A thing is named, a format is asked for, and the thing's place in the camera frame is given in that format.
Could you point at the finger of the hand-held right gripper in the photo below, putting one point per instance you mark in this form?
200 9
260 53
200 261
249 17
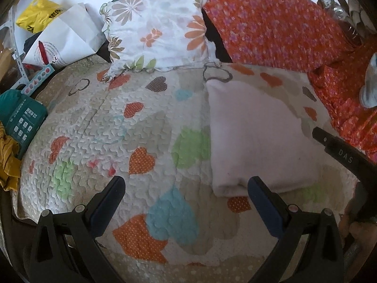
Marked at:
335 149

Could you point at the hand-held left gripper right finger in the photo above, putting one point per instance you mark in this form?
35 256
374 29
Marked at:
264 209

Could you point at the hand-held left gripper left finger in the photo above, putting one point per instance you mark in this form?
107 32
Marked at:
106 207

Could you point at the white towel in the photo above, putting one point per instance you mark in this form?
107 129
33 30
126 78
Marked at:
259 141

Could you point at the person's right hand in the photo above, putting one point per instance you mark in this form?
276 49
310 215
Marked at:
362 233

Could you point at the white and blue cloth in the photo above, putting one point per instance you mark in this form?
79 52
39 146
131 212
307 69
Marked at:
370 85

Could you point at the heart patterned quilt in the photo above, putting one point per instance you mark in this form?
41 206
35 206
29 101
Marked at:
141 129

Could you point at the yellow cloth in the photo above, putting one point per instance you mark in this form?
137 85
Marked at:
8 159

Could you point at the teal package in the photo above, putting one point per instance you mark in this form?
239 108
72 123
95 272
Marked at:
22 118

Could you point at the orange floral blanket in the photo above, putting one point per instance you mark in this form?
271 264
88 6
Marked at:
279 29

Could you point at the strip with coloured dots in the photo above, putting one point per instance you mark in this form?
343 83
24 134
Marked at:
39 78

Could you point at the white paper bag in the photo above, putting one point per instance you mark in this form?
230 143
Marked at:
67 38

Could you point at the white perforated strip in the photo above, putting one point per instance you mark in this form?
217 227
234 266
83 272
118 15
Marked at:
16 50

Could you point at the white floral pillow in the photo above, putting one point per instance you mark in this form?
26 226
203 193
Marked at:
159 29

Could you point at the yellow plastic bag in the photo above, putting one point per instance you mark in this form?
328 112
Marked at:
38 16

